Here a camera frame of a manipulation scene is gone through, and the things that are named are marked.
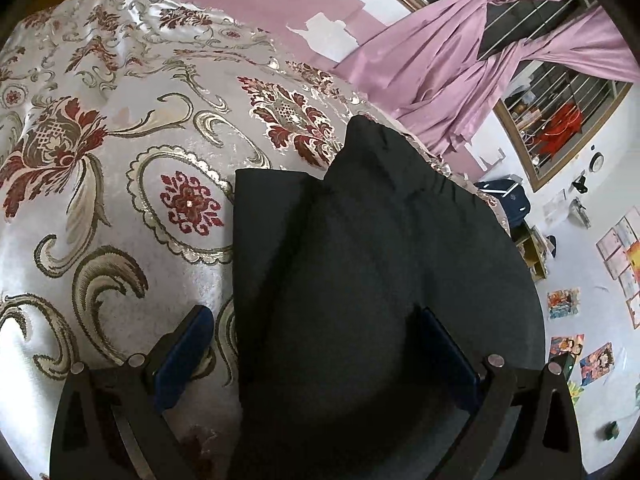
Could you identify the colourful cartoon poster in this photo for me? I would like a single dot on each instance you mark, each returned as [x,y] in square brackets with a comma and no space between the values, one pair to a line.
[562,303]
[566,347]
[596,363]

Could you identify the yellow wooden shelf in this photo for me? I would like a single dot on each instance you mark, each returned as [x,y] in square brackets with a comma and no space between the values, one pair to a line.
[532,255]

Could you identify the round wall clock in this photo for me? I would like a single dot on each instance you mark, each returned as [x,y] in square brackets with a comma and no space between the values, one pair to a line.
[596,161]

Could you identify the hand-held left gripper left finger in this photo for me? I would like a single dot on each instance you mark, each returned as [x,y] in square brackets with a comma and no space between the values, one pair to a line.
[185,355]

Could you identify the pink bordered wall certificate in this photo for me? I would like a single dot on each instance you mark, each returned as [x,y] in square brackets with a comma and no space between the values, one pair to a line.
[629,225]
[634,310]
[629,280]
[610,249]

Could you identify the red cloth behind window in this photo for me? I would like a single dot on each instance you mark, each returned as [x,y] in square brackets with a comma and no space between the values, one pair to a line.
[560,127]

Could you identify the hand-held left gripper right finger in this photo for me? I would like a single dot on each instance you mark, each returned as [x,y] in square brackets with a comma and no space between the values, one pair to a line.
[450,355]

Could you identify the small green wall object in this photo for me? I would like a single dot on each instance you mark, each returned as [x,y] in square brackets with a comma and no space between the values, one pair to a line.
[611,431]

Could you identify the black wall fixture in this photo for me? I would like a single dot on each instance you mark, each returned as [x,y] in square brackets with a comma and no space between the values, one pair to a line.
[580,184]

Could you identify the orange wall picture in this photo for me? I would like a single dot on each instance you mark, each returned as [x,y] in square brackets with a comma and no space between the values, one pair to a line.
[634,256]

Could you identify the black garment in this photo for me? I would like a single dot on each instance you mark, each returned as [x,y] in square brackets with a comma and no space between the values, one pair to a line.
[350,260]

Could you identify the pink tied curtain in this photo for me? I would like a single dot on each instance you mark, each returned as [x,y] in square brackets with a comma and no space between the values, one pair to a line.
[415,45]
[465,105]

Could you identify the blue bag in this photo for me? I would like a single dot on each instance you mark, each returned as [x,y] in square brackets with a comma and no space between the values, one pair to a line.
[507,200]

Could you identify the floral satin bedspread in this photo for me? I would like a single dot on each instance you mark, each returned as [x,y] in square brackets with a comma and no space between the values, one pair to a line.
[125,210]

